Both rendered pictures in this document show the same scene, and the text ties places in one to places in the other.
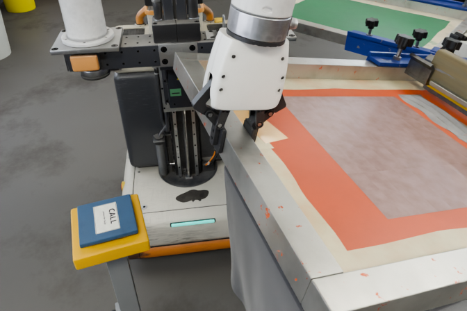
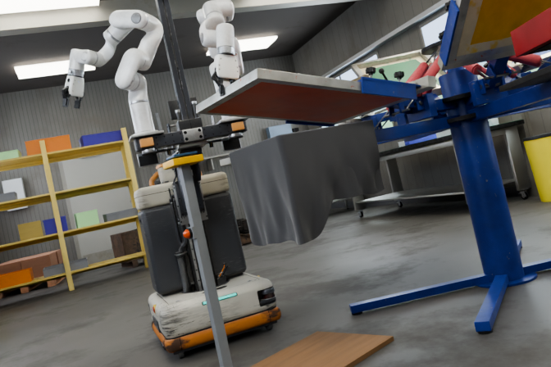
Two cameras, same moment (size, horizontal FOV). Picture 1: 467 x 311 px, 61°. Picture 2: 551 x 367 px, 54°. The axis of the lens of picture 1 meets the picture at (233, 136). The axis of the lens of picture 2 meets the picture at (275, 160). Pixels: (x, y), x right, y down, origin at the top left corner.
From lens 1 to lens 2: 1.92 m
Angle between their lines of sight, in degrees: 39
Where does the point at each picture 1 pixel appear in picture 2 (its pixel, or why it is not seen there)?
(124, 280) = (192, 193)
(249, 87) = (227, 68)
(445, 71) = not seen: hidden behind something
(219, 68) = (217, 62)
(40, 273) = not seen: outside the picture
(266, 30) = (228, 49)
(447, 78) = not seen: hidden behind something
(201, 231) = (228, 307)
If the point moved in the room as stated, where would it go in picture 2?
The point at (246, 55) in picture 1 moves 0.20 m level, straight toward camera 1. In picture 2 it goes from (224, 58) to (227, 44)
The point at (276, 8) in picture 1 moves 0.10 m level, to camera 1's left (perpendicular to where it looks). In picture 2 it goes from (229, 43) to (205, 47)
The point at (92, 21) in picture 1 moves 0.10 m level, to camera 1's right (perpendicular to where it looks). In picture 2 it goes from (149, 121) to (170, 117)
